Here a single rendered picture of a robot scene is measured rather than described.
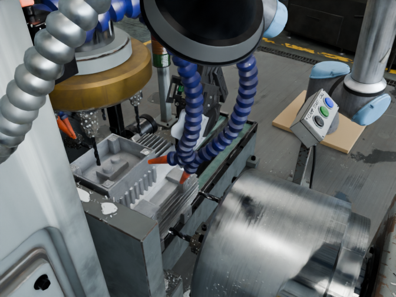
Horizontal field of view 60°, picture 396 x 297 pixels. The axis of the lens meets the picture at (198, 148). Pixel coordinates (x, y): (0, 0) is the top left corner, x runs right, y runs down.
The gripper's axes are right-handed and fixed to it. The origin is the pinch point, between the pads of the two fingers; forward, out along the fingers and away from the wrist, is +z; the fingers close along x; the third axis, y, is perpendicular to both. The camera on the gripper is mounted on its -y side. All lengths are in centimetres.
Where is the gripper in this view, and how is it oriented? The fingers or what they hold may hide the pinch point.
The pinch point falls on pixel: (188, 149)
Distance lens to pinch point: 70.1
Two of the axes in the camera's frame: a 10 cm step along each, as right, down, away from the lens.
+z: -2.5, 9.5, 2.0
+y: -4.4, 0.7, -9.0
